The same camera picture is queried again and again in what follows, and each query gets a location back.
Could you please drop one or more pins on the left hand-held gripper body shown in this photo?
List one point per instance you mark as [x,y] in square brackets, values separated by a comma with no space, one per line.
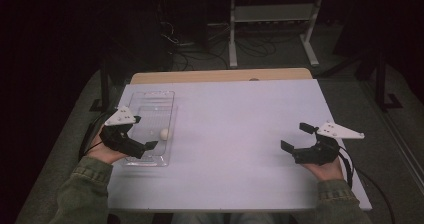
[120,140]

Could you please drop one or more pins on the small white ball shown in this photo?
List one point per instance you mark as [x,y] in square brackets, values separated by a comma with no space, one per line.
[164,134]

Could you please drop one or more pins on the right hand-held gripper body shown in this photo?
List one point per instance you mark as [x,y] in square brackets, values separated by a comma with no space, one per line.
[320,152]

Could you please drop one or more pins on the white metal desk frame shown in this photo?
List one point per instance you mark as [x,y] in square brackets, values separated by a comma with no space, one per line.
[273,14]

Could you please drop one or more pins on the person's left hand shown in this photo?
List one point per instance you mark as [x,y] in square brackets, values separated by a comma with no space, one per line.
[105,152]

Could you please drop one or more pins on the black metal stand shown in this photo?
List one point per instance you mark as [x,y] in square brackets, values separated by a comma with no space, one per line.
[381,84]
[105,87]

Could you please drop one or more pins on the person's right hand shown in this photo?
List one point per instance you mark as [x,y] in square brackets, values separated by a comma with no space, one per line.
[326,172]

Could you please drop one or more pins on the clear plastic tray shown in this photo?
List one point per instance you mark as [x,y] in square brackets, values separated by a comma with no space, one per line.
[156,117]

